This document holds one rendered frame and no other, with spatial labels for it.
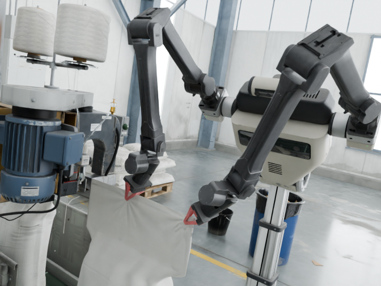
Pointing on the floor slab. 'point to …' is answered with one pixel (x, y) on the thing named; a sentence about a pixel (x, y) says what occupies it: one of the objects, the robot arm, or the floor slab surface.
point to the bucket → (220, 222)
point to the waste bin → (291, 216)
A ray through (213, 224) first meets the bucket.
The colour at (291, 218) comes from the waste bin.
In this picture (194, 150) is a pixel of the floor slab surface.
